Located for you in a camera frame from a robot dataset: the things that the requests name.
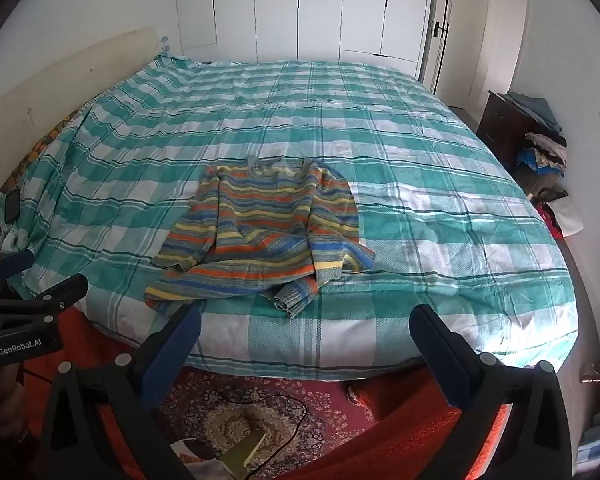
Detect black phone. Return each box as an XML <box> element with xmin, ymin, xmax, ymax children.
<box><xmin>4</xmin><ymin>189</ymin><xmax>24</xmax><ymax>224</ymax></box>

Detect red orange cloth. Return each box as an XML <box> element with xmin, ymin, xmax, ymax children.
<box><xmin>15</xmin><ymin>305</ymin><xmax>511</xmax><ymax>480</ymax></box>

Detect beige headboard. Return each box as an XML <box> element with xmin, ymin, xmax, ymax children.
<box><xmin>0</xmin><ymin>27</ymin><xmax>162</xmax><ymax>211</ymax></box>

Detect black cable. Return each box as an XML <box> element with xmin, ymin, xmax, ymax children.
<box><xmin>170</xmin><ymin>391</ymin><xmax>312</xmax><ymax>480</ymax></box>

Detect pile of mixed clothes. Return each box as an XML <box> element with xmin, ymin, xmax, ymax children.
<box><xmin>515</xmin><ymin>131</ymin><xmax>569</xmax><ymax>179</ymax></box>

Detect white wardrobe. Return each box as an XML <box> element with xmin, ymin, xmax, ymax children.
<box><xmin>172</xmin><ymin>0</ymin><xmax>437</xmax><ymax>81</ymax></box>

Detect red patterned rug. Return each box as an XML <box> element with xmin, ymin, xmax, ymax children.
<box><xmin>150</xmin><ymin>364</ymin><xmax>381</xmax><ymax>480</ymax></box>

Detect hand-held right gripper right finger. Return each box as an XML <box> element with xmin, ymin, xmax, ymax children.
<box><xmin>409</xmin><ymin>304</ymin><xmax>573</xmax><ymax>480</ymax></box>

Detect white door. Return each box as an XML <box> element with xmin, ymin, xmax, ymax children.
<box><xmin>420</xmin><ymin>0</ymin><xmax>493</xmax><ymax>111</ymax></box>

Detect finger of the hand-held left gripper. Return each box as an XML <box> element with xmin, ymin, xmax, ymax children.
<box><xmin>0</xmin><ymin>274</ymin><xmax>89</xmax><ymax>333</ymax></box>
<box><xmin>0</xmin><ymin>249</ymin><xmax>35</xmax><ymax>292</ymax></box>

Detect brown wooden object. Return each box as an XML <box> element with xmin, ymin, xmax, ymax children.
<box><xmin>580</xmin><ymin>357</ymin><xmax>600</xmax><ymax>402</ymax></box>

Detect striped knit sweater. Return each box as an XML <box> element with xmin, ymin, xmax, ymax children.
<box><xmin>144</xmin><ymin>157</ymin><xmax>377</xmax><ymax>320</ymax></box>

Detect yellow green book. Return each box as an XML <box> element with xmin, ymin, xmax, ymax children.
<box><xmin>220</xmin><ymin>430</ymin><xmax>269</xmax><ymax>479</ymax></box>

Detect dark wooden nightstand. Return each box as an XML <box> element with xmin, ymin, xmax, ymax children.
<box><xmin>476</xmin><ymin>91</ymin><xmax>546</xmax><ymax>171</ymax></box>

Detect white printed paper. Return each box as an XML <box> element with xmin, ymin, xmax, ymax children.
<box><xmin>170</xmin><ymin>437</ymin><xmax>233</xmax><ymax>480</ymax></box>

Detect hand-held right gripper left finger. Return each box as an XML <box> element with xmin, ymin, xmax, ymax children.
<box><xmin>40</xmin><ymin>304</ymin><xmax>203</xmax><ymax>480</ymax></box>

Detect grey green folded clothes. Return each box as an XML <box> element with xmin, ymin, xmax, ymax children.
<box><xmin>506</xmin><ymin>91</ymin><xmax>565</xmax><ymax>135</ymax></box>

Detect person's left hand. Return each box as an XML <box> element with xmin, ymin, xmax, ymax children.
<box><xmin>0</xmin><ymin>360</ymin><xmax>33</xmax><ymax>461</ymax></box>

